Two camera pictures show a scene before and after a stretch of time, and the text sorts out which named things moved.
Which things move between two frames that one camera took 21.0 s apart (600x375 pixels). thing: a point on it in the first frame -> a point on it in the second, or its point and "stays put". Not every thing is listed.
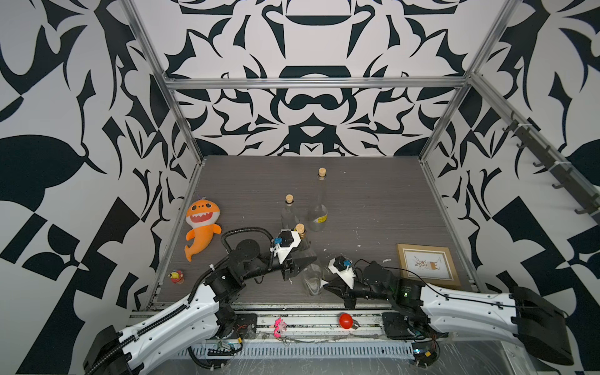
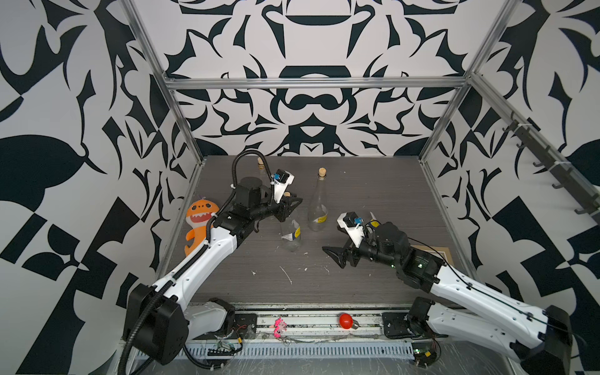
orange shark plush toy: (202, 215) stays put
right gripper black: (341, 292) -> (340, 252)
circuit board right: (424, 353) stays put
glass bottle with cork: (312, 276) -> (261, 168)
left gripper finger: (294, 266) -> (287, 204)
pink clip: (280, 326) stays put
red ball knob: (346, 320) stays put
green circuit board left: (224, 345) stays put
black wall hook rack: (580, 192) stays put
